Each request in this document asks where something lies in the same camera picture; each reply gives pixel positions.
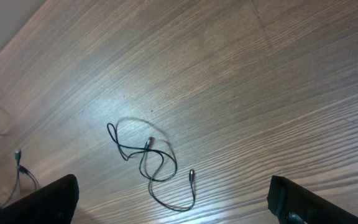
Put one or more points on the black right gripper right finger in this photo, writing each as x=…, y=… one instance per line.
x=291, y=203

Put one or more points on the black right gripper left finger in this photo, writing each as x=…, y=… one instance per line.
x=54, y=203

